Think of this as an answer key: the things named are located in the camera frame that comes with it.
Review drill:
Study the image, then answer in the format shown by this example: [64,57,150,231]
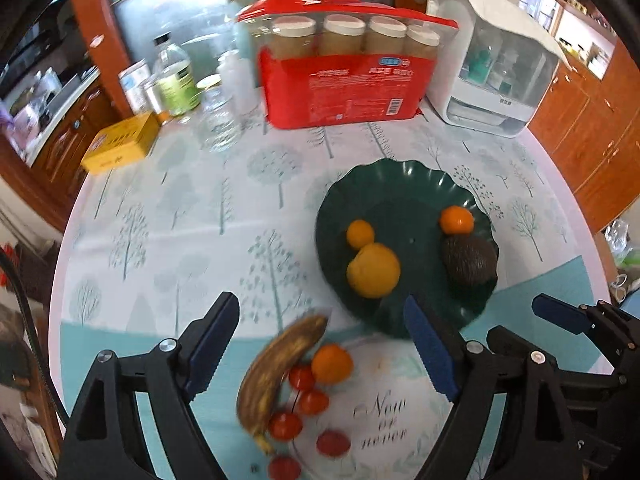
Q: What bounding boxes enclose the wooden kitchen cabinet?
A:
[1,0,131,232]

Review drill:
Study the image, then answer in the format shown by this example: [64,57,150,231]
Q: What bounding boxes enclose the clear drinking glass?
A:
[198,87,242,152]

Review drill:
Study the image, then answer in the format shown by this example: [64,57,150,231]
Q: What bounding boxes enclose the small metal tin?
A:
[142,76,170,125]

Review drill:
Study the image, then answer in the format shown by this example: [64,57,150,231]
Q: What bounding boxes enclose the white countertop appliance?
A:
[426,0,568,138]

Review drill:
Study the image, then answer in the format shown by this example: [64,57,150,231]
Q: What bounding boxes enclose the cherry tomato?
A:
[268,411,304,442]
[297,389,330,416]
[288,363,316,392]

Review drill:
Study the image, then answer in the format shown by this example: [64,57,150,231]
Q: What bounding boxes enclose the overripe brown banana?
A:
[236,313,329,456]

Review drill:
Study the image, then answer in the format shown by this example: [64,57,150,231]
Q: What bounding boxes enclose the small orange tangerine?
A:
[346,219,375,250]

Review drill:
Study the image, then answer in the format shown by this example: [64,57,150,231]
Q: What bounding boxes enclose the white squeeze bottle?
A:
[218,50,259,116]

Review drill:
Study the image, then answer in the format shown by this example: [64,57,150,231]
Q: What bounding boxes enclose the wooden sideboard right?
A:
[528,41,640,232]

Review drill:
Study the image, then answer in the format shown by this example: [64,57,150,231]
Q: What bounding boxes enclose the dark green leaf plate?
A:
[314,158,500,339]

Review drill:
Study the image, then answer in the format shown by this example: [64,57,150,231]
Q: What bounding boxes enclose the dark avocado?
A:
[440,234,498,287]

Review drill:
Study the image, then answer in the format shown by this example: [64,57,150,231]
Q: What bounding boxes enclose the yellow tin box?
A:
[81,112,160,174]

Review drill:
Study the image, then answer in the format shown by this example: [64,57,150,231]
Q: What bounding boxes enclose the red paper cup package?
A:
[236,0,459,129]

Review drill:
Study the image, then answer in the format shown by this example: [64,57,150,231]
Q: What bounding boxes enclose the small card box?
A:
[118,60,151,115]

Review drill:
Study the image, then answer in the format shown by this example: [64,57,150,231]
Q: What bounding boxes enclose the cherry tomato top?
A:
[288,363,316,392]

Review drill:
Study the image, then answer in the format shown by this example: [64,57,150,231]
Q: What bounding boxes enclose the large yellow orange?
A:
[346,243,401,299]

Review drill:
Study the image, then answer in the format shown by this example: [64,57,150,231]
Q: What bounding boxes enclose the green label glass bottle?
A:
[153,32,200,117]

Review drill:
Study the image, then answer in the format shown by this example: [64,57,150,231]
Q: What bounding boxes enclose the tree pattern tablecloth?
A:
[50,110,610,479]

